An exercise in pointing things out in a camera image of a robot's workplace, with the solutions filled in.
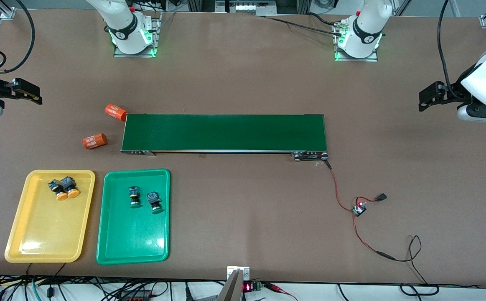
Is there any yellow plastic tray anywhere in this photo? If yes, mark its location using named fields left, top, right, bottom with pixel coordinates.
left=4, top=169, right=96, bottom=264

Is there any red black motor wire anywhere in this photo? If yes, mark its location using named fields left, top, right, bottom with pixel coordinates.
left=324, top=159, right=358, bottom=212

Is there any black cable on table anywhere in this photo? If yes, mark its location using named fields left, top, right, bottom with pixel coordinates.
left=264, top=13, right=339, bottom=36

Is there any red test lead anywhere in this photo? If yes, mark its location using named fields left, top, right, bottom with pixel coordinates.
left=264, top=282, right=298, bottom=301

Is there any aluminium frame rack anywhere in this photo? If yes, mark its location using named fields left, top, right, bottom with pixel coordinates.
left=186, top=0, right=310, bottom=16

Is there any black cable loop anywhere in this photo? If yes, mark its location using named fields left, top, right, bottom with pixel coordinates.
left=399, top=283, right=440, bottom=296

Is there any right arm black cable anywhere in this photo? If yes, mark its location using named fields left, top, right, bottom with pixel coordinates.
left=0, top=0, right=36, bottom=75

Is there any green mushroom push button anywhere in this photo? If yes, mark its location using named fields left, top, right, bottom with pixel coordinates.
left=147, top=191, right=164, bottom=215
left=128, top=186, right=142, bottom=208

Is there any teal cable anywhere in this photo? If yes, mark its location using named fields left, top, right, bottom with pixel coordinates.
left=30, top=278, right=43, bottom=301

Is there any metal camera pole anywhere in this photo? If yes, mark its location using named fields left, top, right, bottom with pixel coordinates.
left=217, top=266, right=250, bottom=301

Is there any red black power wire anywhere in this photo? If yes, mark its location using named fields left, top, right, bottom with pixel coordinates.
left=352, top=215, right=431, bottom=286

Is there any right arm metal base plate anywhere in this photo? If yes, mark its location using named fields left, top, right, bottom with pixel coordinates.
left=113, top=12, right=162, bottom=58

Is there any orange 4680 cylinder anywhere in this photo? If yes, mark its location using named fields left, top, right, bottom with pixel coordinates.
left=104, top=103, right=128, bottom=122
left=82, top=133, right=108, bottom=151

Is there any green plastic tray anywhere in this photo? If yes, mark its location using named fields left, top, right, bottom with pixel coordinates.
left=96, top=168, right=171, bottom=266

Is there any green conveyor belt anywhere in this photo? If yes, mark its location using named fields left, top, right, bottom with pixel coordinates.
left=120, top=113, right=329, bottom=162

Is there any yellow mushroom push button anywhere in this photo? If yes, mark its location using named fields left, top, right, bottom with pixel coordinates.
left=48, top=179, right=69, bottom=202
left=61, top=176, right=81, bottom=199

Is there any black plug with red lead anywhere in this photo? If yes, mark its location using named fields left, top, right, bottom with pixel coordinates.
left=356, top=193, right=388, bottom=206

